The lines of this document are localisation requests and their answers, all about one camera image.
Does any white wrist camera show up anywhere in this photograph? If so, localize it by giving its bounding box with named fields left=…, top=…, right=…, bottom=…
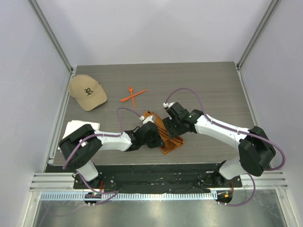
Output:
left=139, top=115, right=156, bottom=124
left=163, top=102, right=175, bottom=110

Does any white folded towel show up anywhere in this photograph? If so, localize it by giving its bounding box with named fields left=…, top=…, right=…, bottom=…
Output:
left=62, top=120, right=100, bottom=139

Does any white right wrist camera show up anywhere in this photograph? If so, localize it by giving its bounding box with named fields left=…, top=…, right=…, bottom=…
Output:
left=163, top=102, right=175, bottom=110

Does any beige baseball cap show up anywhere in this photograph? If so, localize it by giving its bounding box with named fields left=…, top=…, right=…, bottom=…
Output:
left=68, top=75, right=107, bottom=112

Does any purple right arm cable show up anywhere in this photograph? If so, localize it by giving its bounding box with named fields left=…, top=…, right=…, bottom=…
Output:
left=164, top=87, right=286, bottom=208

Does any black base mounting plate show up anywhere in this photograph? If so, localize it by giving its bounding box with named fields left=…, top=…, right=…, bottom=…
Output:
left=73, top=164, right=242, bottom=190

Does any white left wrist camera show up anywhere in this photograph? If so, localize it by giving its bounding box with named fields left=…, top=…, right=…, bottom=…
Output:
left=139, top=115, right=156, bottom=124

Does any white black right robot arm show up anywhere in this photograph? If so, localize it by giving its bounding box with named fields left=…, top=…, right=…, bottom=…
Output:
left=163, top=102, right=276, bottom=187

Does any orange cloth napkin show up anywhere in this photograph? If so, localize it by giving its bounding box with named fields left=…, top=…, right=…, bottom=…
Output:
left=143, top=111, right=185, bottom=155

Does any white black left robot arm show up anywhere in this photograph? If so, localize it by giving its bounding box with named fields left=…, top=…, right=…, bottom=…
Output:
left=59, top=122, right=165, bottom=189

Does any orange plastic fork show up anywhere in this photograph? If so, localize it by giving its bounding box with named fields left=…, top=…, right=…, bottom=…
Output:
left=128, top=87, right=136, bottom=109

